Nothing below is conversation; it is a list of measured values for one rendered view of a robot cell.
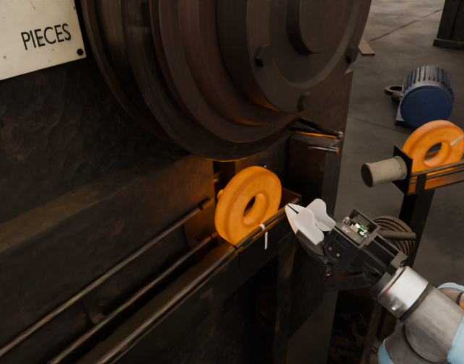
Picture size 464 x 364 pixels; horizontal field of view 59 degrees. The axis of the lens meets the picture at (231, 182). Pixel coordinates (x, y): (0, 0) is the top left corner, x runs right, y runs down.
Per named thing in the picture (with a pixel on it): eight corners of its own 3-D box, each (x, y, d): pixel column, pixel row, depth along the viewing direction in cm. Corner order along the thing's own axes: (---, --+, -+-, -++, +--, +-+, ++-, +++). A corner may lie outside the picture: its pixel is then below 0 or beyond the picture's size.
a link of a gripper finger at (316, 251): (308, 219, 73) (348, 251, 70) (305, 225, 75) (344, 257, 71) (293, 232, 71) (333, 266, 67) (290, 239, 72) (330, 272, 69)
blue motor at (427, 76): (392, 133, 262) (403, 81, 243) (399, 101, 306) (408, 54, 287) (445, 141, 252) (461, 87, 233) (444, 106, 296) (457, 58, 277)
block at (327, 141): (281, 220, 104) (284, 134, 91) (299, 206, 109) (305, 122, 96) (317, 238, 98) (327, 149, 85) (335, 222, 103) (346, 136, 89)
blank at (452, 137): (413, 185, 108) (421, 193, 106) (390, 149, 100) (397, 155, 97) (465, 148, 105) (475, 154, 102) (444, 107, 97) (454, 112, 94)
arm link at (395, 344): (431, 359, 76) (468, 332, 68) (400, 397, 70) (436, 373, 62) (397, 325, 80) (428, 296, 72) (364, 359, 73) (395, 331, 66)
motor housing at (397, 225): (314, 375, 128) (333, 246, 99) (350, 330, 141) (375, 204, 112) (352, 403, 121) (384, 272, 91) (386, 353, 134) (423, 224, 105)
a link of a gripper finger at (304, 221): (294, 188, 72) (337, 221, 69) (284, 209, 76) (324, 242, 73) (283, 196, 70) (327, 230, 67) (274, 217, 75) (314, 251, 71)
